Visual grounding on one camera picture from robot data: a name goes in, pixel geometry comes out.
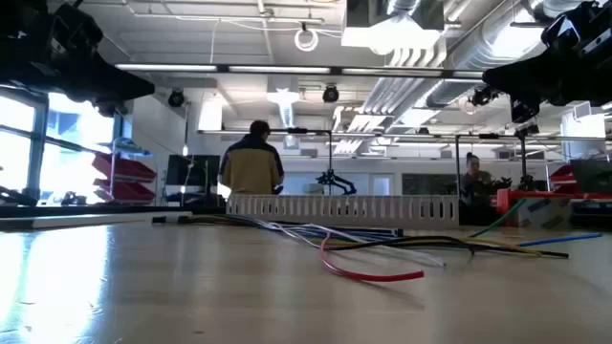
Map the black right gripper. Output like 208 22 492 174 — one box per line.
482 0 612 107

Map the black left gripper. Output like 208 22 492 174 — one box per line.
0 0 157 118

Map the white duct cover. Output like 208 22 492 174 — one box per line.
0 211 193 231

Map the black tape wrap with label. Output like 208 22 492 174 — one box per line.
151 215 192 226

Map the yellow wire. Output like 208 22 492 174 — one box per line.
329 236 544 257

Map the black wire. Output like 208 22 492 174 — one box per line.
329 235 570 260

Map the white slotted cable duct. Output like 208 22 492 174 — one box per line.
226 193 460 230

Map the shelf with red bins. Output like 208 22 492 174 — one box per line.
91 137 158 206

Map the red storage bin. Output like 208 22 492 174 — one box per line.
549 164 575 192

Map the black computer monitor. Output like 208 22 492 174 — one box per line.
165 154 221 189

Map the dark screen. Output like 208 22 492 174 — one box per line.
571 159 612 195

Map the person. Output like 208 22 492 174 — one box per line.
218 119 286 196
459 151 496 207

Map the long ceiling light bar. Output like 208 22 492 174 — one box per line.
114 63 484 78

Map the silver ventilation duct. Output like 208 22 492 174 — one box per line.
425 0 551 109

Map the black aluminium table frame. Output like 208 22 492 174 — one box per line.
0 204 229 219

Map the white cable coil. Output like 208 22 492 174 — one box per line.
294 27 320 53

